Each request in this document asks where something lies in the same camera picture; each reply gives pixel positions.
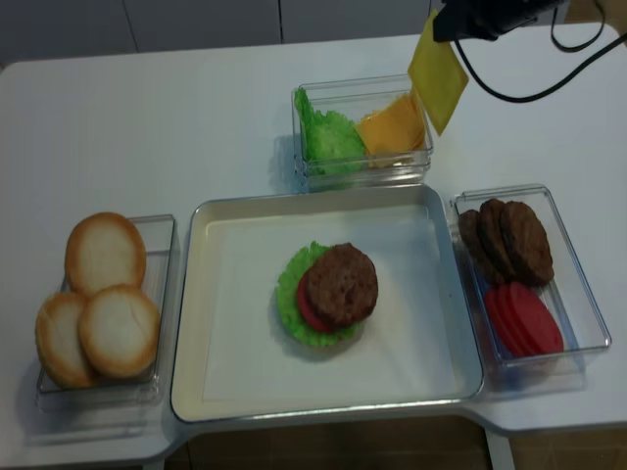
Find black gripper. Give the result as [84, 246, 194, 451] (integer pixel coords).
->
[433, 0, 563, 42]

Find yellow cheese slice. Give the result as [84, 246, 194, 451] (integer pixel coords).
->
[408, 10, 468, 135]

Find stack of yellow cheese slices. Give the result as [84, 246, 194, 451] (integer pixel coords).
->
[356, 93, 426, 168]

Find clear box with lettuce and cheese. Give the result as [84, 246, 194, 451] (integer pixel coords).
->
[292, 75, 434, 192]

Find green lettuce leaves in box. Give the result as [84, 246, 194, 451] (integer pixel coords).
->
[294, 87, 365, 175]

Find green lettuce leaf on burger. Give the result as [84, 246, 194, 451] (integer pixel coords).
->
[274, 241, 362, 348]

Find brown patty middle in box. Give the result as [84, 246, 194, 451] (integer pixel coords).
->
[478, 198, 517, 282]

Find brown patty in box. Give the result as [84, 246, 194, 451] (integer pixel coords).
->
[500, 201, 555, 287]
[478, 198, 517, 282]
[458, 210, 506, 285]

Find brown patty back in box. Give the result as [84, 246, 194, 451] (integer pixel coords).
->
[458, 210, 506, 285]

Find brown patty front in box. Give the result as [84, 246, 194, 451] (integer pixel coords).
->
[500, 201, 555, 287]

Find red tomato slices in box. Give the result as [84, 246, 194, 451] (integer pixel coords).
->
[484, 282, 564, 358]

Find clear box with patties and tomato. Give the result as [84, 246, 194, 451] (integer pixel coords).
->
[449, 185, 611, 395]

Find brown burger patty on stack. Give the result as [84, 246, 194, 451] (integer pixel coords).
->
[304, 243, 378, 330]

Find red tomato slice on burger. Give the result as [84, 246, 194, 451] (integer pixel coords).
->
[296, 270, 336, 334]

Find white paper tray liner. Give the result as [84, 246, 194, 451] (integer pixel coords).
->
[201, 206, 469, 407]

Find white metal serving tray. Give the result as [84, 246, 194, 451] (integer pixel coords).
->
[170, 185, 484, 426]

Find bun half at back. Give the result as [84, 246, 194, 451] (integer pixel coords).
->
[65, 211, 146, 297]

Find bun half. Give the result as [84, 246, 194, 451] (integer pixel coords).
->
[35, 292, 97, 389]
[65, 211, 146, 297]
[78, 284, 161, 379]

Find bun half at front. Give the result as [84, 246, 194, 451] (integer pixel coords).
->
[78, 284, 161, 379]

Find clear box with buns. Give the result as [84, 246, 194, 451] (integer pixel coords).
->
[35, 214, 179, 412]

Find bun half at left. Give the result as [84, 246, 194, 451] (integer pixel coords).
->
[35, 292, 97, 389]

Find black cable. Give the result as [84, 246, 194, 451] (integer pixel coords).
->
[449, 0, 627, 104]

